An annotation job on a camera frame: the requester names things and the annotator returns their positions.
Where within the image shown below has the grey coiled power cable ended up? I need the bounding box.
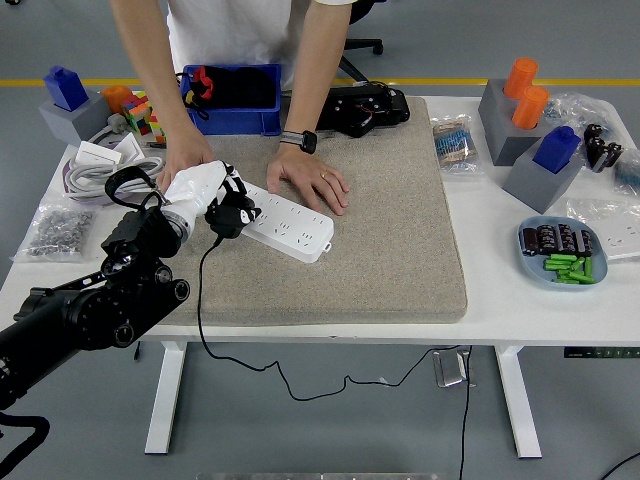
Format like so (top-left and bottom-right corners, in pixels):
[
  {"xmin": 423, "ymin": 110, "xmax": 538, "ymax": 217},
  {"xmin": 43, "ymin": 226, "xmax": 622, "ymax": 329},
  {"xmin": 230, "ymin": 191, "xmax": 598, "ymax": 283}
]
[{"xmin": 64, "ymin": 113, "xmax": 166, "ymax": 201}]

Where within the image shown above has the black pouch red trim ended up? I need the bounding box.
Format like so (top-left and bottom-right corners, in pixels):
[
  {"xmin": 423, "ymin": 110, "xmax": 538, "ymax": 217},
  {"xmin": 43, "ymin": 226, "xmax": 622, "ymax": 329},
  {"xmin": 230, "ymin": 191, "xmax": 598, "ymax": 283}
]
[{"xmin": 175, "ymin": 65, "xmax": 236, "ymax": 121}]

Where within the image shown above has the person's right hand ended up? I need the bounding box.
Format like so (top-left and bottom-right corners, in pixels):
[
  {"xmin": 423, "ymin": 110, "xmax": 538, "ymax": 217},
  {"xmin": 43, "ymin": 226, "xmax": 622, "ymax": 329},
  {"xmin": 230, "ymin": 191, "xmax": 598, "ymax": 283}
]
[{"xmin": 157, "ymin": 124, "xmax": 219, "ymax": 194}]

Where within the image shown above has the white wall socket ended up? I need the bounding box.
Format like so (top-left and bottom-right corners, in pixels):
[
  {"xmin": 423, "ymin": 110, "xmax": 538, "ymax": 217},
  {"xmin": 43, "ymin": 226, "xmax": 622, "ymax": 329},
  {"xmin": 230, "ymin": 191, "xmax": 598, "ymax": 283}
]
[{"xmin": 597, "ymin": 224, "xmax": 640, "ymax": 261}]

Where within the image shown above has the black floor cable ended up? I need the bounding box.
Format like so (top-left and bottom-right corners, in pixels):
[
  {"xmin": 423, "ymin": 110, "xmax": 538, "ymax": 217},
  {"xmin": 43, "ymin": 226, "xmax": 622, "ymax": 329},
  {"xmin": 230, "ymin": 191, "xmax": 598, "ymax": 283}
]
[{"xmin": 597, "ymin": 452, "xmax": 640, "ymax": 480}]

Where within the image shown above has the black wristwatch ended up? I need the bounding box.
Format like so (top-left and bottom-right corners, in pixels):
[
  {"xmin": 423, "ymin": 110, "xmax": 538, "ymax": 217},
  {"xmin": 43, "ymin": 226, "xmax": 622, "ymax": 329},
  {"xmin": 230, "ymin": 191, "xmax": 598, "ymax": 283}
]
[{"xmin": 279, "ymin": 128, "xmax": 319, "ymax": 155}]

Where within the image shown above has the black desk control panel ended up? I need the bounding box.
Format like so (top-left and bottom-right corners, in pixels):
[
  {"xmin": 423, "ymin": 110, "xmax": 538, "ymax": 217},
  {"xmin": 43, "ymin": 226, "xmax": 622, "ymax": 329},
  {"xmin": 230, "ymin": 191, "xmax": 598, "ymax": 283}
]
[{"xmin": 563, "ymin": 346, "xmax": 640, "ymax": 360}]

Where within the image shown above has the clear bag of resistors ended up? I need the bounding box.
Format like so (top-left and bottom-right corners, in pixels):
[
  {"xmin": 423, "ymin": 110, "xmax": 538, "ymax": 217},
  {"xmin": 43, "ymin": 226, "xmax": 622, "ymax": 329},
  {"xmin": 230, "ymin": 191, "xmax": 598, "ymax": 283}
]
[{"xmin": 429, "ymin": 113, "xmax": 485, "ymax": 176}]

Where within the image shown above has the person's left hand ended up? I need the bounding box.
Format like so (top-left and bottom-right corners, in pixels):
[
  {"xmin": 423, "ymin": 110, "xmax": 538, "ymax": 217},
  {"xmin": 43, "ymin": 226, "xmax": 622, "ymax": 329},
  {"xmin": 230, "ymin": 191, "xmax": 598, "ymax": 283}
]
[{"xmin": 266, "ymin": 144, "xmax": 350, "ymax": 217}]

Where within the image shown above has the clear bag of screws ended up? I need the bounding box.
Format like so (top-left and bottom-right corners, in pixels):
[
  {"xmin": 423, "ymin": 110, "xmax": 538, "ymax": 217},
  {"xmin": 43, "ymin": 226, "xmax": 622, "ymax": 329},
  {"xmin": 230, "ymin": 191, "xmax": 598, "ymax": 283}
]
[{"xmin": 10, "ymin": 199, "xmax": 99, "ymax": 264}]

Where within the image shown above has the black round pouch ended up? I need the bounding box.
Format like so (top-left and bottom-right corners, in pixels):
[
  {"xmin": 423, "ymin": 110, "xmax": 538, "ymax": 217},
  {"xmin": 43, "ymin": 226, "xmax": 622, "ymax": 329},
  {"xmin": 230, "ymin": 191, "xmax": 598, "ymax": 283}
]
[{"xmin": 227, "ymin": 67, "xmax": 278, "ymax": 109}]

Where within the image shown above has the pale blue plate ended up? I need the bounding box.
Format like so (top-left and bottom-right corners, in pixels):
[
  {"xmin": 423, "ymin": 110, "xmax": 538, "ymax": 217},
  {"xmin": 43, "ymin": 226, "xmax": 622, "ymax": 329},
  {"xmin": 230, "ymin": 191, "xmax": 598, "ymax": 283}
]
[{"xmin": 517, "ymin": 213, "xmax": 609, "ymax": 292}]

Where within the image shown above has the person's torso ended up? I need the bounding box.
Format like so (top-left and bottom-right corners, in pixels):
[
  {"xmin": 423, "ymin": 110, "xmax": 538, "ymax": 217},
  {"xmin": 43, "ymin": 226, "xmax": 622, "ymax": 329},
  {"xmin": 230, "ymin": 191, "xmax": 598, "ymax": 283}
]
[{"xmin": 164, "ymin": 0, "xmax": 326, "ymax": 94}]

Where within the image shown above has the black electronic device housing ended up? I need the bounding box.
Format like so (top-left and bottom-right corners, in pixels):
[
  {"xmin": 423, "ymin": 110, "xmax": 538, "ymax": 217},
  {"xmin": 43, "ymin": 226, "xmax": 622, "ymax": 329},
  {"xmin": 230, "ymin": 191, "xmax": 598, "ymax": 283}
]
[{"xmin": 317, "ymin": 82, "xmax": 411, "ymax": 139}]

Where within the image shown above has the clear socket bag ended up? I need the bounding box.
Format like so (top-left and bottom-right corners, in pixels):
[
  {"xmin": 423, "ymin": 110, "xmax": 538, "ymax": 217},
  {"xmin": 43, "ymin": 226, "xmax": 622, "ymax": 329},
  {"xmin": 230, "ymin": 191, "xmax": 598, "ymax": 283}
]
[{"xmin": 566, "ymin": 197, "xmax": 640, "ymax": 264}]

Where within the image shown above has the white flat box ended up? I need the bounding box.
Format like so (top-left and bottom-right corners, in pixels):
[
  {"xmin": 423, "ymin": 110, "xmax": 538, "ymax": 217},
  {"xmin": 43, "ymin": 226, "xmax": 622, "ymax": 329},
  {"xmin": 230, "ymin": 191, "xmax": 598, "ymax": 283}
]
[{"xmin": 74, "ymin": 140, "xmax": 124, "ymax": 165}]

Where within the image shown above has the orange plastic cup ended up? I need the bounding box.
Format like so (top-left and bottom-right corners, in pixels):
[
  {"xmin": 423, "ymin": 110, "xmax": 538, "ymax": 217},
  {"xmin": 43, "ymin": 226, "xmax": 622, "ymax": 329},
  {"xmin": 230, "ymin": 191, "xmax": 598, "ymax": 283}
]
[{"xmin": 101, "ymin": 84, "xmax": 135, "ymax": 114}]

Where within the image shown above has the crumpled clear plastic bag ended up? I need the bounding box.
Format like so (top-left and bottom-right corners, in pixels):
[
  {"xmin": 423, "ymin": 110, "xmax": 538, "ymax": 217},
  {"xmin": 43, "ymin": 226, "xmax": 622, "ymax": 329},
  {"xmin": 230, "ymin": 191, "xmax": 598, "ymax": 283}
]
[{"xmin": 542, "ymin": 91, "xmax": 640, "ymax": 166}]

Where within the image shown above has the white table leg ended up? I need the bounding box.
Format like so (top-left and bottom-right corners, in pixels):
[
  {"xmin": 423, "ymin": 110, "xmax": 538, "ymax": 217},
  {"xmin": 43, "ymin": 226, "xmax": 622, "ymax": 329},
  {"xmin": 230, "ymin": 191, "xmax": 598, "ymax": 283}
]
[
  {"xmin": 144, "ymin": 342, "xmax": 189, "ymax": 455},
  {"xmin": 492, "ymin": 344, "xmax": 544, "ymax": 460}
]

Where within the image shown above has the blue plastic bin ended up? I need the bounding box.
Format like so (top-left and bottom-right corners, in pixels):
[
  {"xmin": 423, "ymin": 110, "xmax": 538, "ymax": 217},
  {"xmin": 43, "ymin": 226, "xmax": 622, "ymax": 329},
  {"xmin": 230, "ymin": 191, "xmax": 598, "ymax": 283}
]
[{"xmin": 182, "ymin": 63, "xmax": 283, "ymax": 137}]

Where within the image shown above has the black plug cord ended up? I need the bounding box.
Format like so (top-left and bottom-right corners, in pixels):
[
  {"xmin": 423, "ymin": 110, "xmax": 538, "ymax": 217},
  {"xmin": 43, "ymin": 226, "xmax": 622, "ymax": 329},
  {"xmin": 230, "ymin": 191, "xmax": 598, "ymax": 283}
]
[{"xmin": 197, "ymin": 234, "xmax": 451, "ymax": 402}]

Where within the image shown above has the black office chair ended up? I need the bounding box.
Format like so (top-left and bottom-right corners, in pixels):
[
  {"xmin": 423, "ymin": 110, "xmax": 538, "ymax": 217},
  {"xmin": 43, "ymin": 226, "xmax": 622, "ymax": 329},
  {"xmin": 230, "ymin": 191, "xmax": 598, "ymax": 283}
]
[{"xmin": 339, "ymin": 0, "xmax": 385, "ymax": 84}]

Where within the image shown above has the blue plastic block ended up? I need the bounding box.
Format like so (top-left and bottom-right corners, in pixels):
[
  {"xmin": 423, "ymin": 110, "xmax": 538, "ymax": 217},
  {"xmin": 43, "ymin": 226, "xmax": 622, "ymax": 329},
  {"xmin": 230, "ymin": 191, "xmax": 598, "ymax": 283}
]
[
  {"xmin": 532, "ymin": 125, "xmax": 583, "ymax": 175},
  {"xmin": 43, "ymin": 65, "xmax": 90, "ymax": 112}
]

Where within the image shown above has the bag of blue resistors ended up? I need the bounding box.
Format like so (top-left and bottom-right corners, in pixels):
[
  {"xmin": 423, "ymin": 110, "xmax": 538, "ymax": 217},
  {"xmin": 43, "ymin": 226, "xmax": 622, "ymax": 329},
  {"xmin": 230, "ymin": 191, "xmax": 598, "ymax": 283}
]
[{"xmin": 612, "ymin": 147, "xmax": 640, "ymax": 196}]

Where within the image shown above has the black plug adapter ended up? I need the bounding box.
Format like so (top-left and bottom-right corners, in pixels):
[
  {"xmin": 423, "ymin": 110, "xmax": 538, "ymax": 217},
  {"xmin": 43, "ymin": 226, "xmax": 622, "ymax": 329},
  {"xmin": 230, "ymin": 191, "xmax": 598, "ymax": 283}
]
[{"xmin": 204, "ymin": 192, "xmax": 259, "ymax": 241}]

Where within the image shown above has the grey two-hole block holder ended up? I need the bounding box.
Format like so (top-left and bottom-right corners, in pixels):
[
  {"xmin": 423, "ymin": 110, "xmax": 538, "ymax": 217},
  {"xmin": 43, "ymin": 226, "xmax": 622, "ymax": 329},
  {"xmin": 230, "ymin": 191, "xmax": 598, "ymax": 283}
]
[{"xmin": 478, "ymin": 78, "xmax": 551, "ymax": 167}]

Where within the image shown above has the grey-brown mat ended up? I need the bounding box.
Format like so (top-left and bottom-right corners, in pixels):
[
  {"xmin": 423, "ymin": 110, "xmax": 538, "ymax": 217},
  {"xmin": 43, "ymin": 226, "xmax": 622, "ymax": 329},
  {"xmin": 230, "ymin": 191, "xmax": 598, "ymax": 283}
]
[{"xmin": 164, "ymin": 96, "xmax": 469, "ymax": 327}]

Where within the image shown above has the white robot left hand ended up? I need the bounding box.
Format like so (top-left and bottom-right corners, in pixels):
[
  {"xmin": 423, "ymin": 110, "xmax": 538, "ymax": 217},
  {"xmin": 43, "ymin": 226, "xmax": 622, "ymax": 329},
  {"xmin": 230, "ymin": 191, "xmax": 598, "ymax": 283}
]
[{"xmin": 164, "ymin": 160, "xmax": 262, "ymax": 226}]

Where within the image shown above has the clear metal under-table bracket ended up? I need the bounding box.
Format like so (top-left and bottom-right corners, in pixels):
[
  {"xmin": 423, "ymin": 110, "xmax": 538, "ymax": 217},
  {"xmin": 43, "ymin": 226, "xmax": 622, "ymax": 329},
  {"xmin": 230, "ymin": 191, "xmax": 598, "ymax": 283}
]
[{"xmin": 432, "ymin": 345, "xmax": 474, "ymax": 389}]

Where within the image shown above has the orange plastic cylinder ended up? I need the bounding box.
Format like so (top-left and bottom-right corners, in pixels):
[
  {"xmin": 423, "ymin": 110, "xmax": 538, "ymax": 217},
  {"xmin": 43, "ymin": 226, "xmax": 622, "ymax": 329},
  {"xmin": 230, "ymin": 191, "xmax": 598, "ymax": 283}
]
[
  {"xmin": 502, "ymin": 57, "xmax": 540, "ymax": 100},
  {"xmin": 511, "ymin": 85, "xmax": 550, "ymax": 130}
]

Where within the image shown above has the black hanging cable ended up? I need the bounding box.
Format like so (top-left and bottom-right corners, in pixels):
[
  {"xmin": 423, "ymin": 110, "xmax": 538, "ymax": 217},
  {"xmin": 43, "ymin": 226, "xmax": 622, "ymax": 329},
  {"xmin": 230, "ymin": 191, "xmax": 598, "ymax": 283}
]
[{"xmin": 457, "ymin": 344, "xmax": 476, "ymax": 480}]

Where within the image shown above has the white square box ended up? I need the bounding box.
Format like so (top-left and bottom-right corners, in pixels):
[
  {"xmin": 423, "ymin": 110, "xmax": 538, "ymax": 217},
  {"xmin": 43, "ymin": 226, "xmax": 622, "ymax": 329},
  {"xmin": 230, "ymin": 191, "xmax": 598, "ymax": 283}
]
[{"xmin": 117, "ymin": 132, "xmax": 146, "ymax": 162}]

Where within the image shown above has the white power strip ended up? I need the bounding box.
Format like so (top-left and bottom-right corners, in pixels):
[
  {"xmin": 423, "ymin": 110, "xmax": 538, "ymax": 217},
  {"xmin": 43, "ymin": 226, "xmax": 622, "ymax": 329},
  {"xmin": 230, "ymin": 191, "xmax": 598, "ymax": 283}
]
[{"xmin": 234, "ymin": 180, "xmax": 335, "ymax": 265}]

